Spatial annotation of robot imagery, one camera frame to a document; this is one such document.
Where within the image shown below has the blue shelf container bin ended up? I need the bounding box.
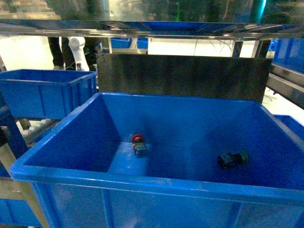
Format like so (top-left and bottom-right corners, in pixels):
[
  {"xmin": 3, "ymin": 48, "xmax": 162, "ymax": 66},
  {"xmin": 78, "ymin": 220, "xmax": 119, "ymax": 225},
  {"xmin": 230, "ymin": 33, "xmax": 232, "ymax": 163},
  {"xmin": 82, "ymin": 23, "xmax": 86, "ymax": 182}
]
[{"xmin": 10, "ymin": 93, "xmax": 304, "ymax": 228}]

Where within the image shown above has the dark grey back panel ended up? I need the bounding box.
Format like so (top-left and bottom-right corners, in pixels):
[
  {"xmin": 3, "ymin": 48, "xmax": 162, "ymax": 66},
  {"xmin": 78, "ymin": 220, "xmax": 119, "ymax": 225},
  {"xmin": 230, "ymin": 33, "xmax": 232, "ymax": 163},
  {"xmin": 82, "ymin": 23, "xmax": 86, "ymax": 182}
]
[{"xmin": 97, "ymin": 54, "xmax": 272, "ymax": 102}]

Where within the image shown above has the stainless steel shelf rail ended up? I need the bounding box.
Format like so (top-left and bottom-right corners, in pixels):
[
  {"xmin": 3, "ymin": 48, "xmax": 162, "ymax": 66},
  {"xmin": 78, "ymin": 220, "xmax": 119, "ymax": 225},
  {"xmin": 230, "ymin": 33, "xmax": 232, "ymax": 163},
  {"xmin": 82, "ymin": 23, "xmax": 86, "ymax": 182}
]
[{"xmin": 0, "ymin": 19, "xmax": 304, "ymax": 40}]

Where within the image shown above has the green mushroom push button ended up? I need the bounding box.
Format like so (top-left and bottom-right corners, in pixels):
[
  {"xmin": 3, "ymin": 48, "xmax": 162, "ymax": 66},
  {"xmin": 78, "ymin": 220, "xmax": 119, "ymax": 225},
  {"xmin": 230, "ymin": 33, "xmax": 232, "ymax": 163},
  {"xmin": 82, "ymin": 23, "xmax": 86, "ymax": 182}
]
[{"xmin": 217, "ymin": 151, "xmax": 249, "ymax": 169}]

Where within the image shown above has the red mushroom push button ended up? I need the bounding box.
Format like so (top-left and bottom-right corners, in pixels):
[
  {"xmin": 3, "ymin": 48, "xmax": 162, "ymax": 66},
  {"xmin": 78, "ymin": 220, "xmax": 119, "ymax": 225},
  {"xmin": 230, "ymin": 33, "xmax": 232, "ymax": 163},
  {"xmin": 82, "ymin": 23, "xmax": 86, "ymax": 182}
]
[{"xmin": 132, "ymin": 134, "xmax": 148, "ymax": 158}]

